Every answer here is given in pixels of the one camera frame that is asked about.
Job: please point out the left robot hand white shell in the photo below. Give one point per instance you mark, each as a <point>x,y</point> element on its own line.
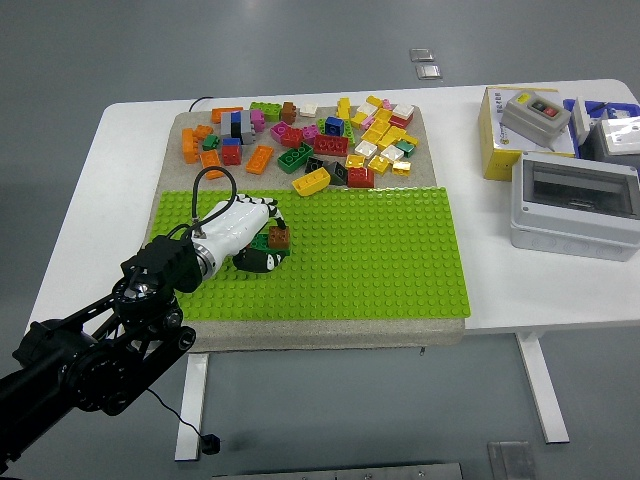
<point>235,225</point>

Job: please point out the brown square toy brick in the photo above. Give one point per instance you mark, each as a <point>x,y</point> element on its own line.
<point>279,236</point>

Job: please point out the blue and red brick stack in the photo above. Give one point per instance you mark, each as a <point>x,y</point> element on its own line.
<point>231,151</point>

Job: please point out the red square toy brick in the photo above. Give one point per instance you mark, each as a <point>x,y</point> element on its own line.
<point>291,136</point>

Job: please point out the green studded baseplate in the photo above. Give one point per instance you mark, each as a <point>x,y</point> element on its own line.
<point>350,260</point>

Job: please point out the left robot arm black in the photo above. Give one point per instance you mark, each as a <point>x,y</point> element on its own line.
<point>160,265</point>

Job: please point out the dark green long toy brick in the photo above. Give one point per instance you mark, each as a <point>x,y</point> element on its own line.
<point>295,157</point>
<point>260,243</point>

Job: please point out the orange long toy brick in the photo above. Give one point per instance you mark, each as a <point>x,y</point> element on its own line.
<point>190,146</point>
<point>222,114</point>
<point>210,159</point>
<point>259,159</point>

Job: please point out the yellow curved toy brick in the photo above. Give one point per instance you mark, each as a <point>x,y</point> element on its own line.
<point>310,181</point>

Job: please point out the small dark green toy brick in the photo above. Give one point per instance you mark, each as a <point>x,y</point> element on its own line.
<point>406,149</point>
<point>211,141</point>

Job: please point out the orange short toy brick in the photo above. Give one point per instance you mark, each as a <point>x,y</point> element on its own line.
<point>203,131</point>

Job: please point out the black square toy brick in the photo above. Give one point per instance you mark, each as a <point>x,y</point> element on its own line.
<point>314,165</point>

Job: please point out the magenta square toy brick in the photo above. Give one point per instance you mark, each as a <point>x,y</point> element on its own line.
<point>310,131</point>
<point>257,120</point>
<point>278,130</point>

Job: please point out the dark grey sloped toy brick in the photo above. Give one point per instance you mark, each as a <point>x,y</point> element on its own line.
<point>338,172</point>

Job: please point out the lime green long toy brick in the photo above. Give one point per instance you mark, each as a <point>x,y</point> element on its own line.
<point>265,110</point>

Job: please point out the red long toy brick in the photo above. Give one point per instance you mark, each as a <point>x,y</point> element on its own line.
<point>330,145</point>

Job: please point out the brown tall toy brick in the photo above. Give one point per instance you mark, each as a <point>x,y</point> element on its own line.
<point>288,112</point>

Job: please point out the white toy brick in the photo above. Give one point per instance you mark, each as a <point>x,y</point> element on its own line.
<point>403,110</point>
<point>308,110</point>
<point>366,108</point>
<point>391,152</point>
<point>366,148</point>

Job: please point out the blue toy brick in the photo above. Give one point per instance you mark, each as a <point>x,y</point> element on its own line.
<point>334,126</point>

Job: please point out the yellow tall toy brick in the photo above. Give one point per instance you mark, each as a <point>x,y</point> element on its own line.
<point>343,108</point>

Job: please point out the small pink toy brick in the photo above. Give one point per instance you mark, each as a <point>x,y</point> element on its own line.
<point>386,104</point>
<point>369,122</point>

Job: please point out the clear yellow toy brick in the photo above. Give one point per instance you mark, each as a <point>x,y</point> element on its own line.
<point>401,167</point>

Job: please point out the grey blue black brick stack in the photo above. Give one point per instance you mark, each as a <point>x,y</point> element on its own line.
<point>235,125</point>

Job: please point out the grey-brown foam mat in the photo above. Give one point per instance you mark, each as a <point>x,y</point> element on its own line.
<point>300,332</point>

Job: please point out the white table leg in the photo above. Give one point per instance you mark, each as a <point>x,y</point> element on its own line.
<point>192,405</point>
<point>542,385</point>

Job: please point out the small metal floor plate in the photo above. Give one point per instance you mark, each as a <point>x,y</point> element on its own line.
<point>421,54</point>
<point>429,71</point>

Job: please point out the yellow cardboard box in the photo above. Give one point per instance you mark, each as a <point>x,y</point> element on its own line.
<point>495,160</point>

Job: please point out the blue plastic bin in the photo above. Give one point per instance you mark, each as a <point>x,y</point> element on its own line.
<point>597,106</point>

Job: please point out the grey box white lid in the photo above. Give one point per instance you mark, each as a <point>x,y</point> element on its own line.
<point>620,140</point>

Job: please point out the grey push-button switch box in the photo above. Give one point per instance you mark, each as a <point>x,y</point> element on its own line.
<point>535,117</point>

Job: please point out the large grey enclosure box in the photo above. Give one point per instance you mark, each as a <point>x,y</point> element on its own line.
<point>575,210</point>

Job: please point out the white switch panel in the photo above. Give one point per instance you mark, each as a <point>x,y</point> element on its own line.
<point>580,120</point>

